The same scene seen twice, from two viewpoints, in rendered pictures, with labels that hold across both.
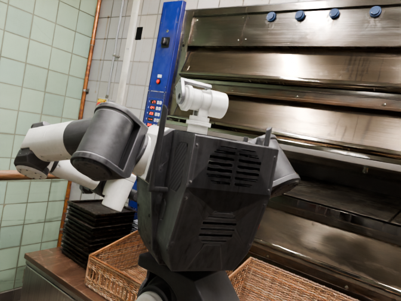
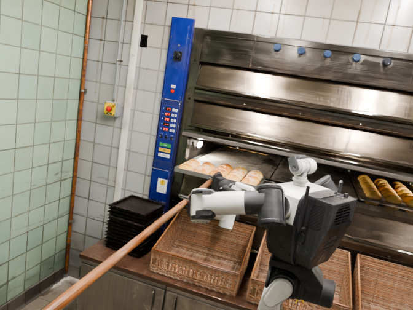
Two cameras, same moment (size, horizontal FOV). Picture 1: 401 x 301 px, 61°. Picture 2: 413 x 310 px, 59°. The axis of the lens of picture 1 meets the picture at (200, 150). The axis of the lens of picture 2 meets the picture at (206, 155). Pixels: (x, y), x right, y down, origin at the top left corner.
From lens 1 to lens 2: 104 cm
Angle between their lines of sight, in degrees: 21
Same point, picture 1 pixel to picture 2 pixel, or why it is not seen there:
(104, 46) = (102, 48)
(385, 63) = (362, 95)
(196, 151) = (332, 213)
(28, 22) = (37, 34)
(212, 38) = (222, 57)
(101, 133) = (276, 205)
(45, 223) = (58, 218)
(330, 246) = not seen: hidden behind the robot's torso
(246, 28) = (254, 53)
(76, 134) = (255, 205)
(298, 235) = not seen: hidden behind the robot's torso
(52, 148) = (233, 211)
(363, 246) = not seen: hidden behind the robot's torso
